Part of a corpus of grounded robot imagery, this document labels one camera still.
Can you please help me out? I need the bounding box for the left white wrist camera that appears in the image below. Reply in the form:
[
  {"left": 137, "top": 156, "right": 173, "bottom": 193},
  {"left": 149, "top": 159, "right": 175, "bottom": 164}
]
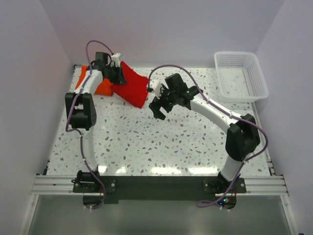
[{"left": 111, "top": 53, "right": 123, "bottom": 67}]

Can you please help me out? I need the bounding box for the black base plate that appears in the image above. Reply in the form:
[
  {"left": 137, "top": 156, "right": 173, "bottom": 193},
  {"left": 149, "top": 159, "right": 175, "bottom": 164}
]
[{"left": 71, "top": 172, "right": 246, "bottom": 206}]

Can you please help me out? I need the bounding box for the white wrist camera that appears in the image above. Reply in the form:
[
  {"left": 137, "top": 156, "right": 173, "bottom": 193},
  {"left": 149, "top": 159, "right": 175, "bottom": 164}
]
[
  {"left": 147, "top": 80, "right": 164, "bottom": 99},
  {"left": 111, "top": 53, "right": 123, "bottom": 67}
]

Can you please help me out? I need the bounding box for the red t shirt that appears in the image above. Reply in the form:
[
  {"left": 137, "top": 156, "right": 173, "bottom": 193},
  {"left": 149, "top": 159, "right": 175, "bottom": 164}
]
[{"left": 111, "top": 62, "right": 148, "bottom": 108}]

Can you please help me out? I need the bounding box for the aluminium rail frame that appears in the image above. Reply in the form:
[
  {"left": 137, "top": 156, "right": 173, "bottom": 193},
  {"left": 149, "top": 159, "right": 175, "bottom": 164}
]
[{"left": 31, "top": 174, "right": 299, "bottom": 235}]

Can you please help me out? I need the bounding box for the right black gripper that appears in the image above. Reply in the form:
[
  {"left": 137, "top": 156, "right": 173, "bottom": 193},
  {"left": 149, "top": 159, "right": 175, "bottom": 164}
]
[{"left": 149, "top": 84, "right": 178, "bottom": 120}]

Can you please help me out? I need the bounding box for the folded orange t shirt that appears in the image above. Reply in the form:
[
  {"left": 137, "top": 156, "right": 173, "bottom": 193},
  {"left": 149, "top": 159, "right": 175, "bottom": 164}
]
[{"left": 75, "top": 65, "right": 113, "bottom": 96}]

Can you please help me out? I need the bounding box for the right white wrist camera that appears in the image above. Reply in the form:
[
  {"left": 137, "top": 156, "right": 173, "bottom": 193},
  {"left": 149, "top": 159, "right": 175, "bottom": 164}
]
[{"left": 147, "top": 80, "right": 164, "bottom": 99}]

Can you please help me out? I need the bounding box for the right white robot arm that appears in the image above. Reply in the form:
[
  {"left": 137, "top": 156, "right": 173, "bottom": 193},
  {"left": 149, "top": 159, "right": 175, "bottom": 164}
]
[{"left": 148, "top": 73, "right": 261, "bottom": 192}]

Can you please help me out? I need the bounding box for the white plastic basket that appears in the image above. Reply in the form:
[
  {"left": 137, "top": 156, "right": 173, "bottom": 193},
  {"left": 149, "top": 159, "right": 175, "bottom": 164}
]
[{"left": 214, "top": 51, "right": 269, "bottom": 103}]

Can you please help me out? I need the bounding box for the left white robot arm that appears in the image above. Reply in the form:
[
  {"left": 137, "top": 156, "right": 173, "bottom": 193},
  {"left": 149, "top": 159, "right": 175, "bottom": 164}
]
[{"left": 65, "top": 52, "right": 127, "bottom": 192}]

